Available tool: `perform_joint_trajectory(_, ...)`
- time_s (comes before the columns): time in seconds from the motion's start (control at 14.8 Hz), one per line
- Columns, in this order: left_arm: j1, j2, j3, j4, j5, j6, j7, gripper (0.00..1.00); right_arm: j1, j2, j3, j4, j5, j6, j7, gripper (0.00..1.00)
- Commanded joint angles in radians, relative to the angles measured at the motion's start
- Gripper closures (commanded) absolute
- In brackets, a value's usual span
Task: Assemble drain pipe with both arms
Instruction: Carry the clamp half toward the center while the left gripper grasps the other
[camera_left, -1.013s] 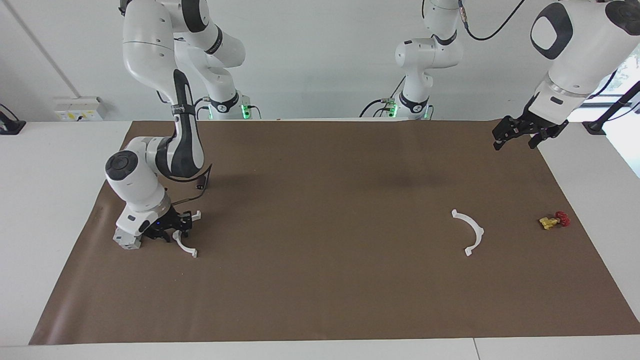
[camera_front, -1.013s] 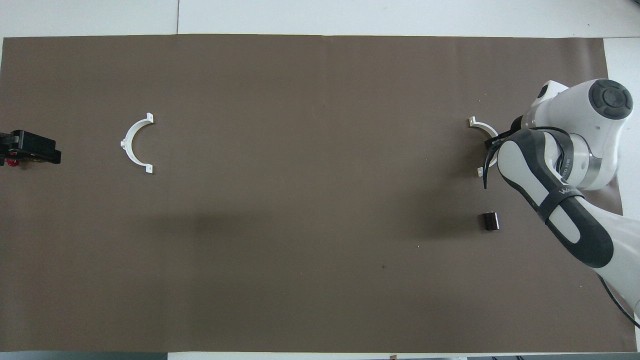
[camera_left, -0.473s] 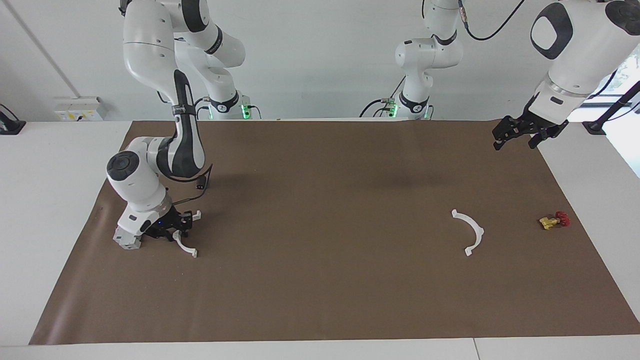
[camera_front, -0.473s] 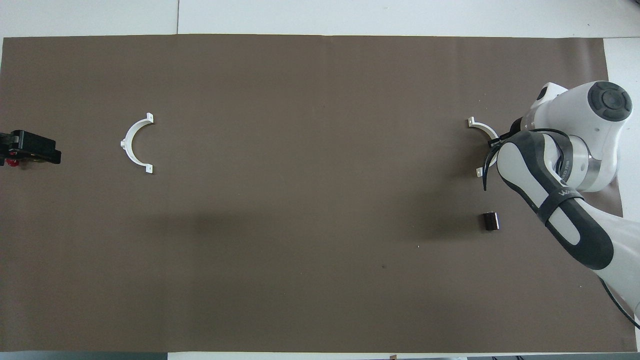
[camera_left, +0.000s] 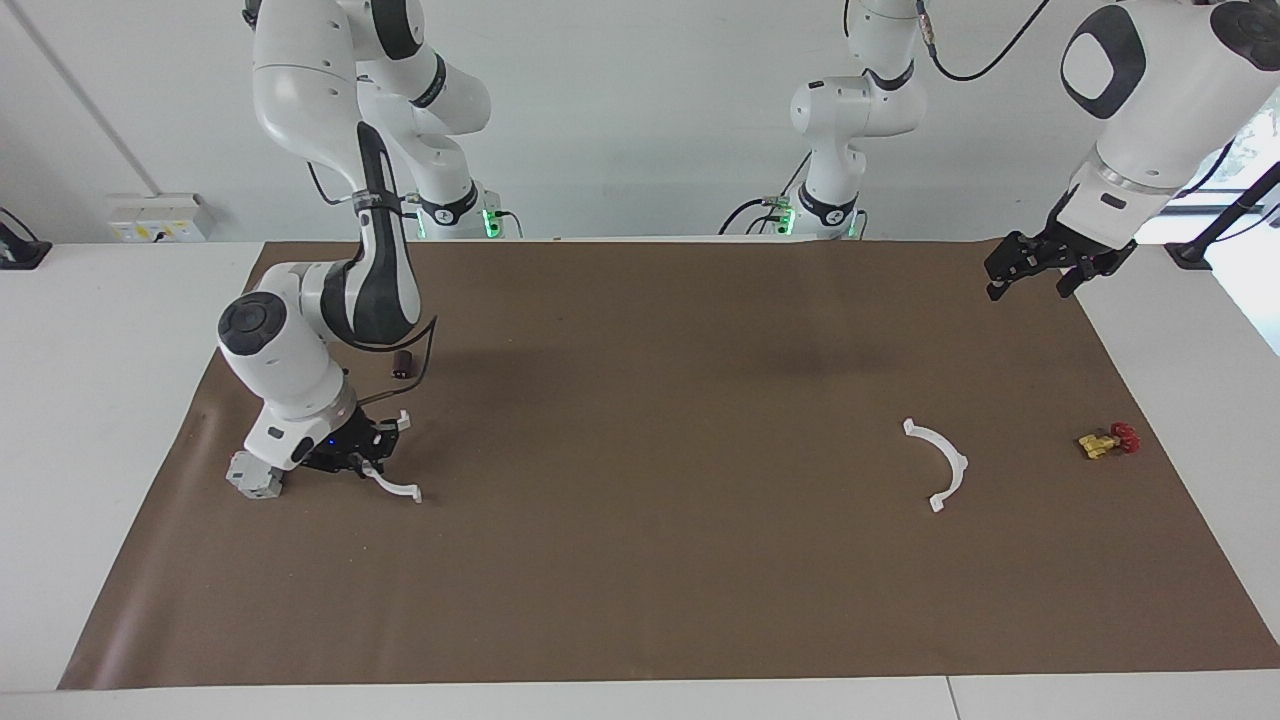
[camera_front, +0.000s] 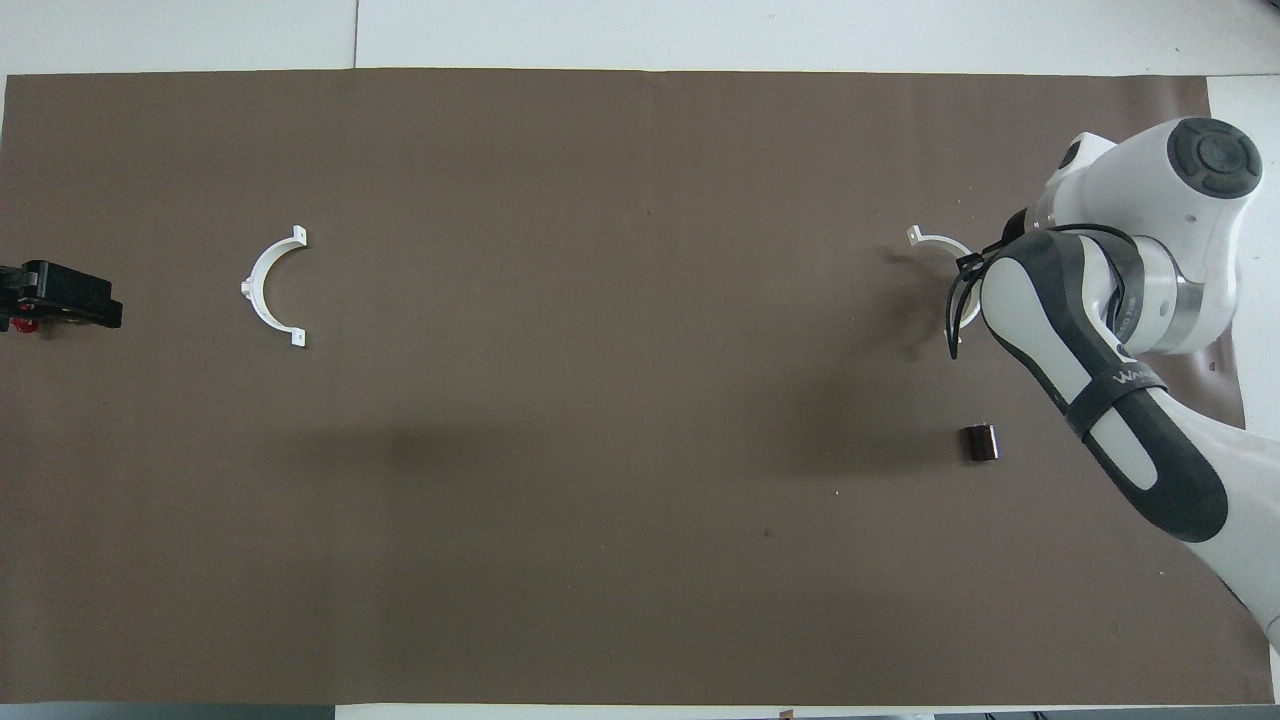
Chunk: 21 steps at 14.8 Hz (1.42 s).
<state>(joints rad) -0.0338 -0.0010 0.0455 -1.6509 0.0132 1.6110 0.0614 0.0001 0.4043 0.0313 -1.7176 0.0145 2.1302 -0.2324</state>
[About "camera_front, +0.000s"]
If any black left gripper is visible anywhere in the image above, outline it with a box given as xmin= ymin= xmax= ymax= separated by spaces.
xmin=0 ymin=259 xmax=124 ymax=330

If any white half pipe clamp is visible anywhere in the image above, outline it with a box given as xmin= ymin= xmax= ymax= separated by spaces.
xmin=240 ymin=225 xmax=308 ymax=350
xmin=907 ymin=226 xmax=984 ymax=332

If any brown paper table mat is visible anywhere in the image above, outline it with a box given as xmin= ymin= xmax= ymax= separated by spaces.
xmin=0 ymin=68 xmax=1276 ymax=706

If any brass valve red handle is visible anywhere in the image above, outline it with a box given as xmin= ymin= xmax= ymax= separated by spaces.
xmin=0 ymin=298 xmax=87 ymax=335

